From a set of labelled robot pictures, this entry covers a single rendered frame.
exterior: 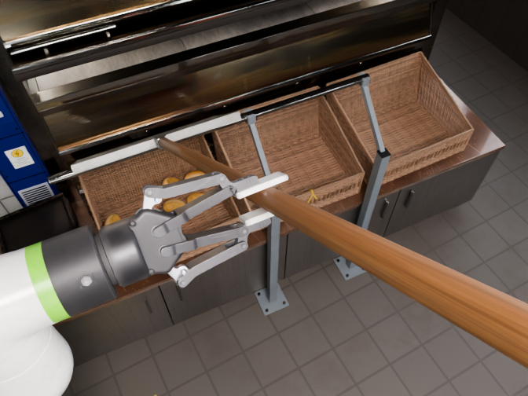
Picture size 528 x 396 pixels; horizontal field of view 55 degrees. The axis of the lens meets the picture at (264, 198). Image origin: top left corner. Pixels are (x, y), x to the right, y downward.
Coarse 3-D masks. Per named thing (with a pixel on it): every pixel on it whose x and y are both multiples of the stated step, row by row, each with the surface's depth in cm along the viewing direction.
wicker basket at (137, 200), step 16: (192, 144) 228; (128, 160) 218; (144, 160) 221; (160, 160) 225; (80, 176) 207; (96, 176) 216; (112, 176) 219; (144, 176) 226; (160, 176) 230; (176, 176) 233; (96, 192) 220; (112, 192) 224; (128, 192) 228; (192, 192) 232; (96, 208) 225; (112, 208) 228; (128, 208) 228; (160, 208) 228; (224, 208) 227; (96, 224) 200; (192, 224) 223; (208, 224) 223; (224, 224) 206; (192, 256) 214
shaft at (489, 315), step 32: (192, 160) 101; (256, 192) 64; (320, 224) 46; (352, 224) 44; (352, 256) 41; (384, 256) 36; (416, 256) 35; (416, 288) 33; (448, 288) 30; (480, 288) 29; (448, 320) 30; (480, 320) 27; (512, 320) 26; (512, 352) 25
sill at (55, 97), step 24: (384, 0) 220; (408, 0) 224; (288, 24) 210; (312, 24) 211; (216, 48) 201; (240, 48) 204; (120, 72) 193; (144, 72) 193; (168, 72) 198; (48, 96) 185; (72, 96) 187
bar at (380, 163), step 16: (352, 80) 191; (368, 80) 193; (304, 96) 186; (320, 96) 189; (368, 96) 195; (256, 112) 181; (368, 112) 197; (256, 144) 184; (384, 160) 200; (48, 176) 165; (64, 176) 165; (368, 192) 220; (368, 208) 227; (272, 224) 200; (272, 240) 211; (272, 256) 222; (272, 272) 235; (352, 272) 274; (272, 288) 250; (272, 304) 263; (288, 304) 263
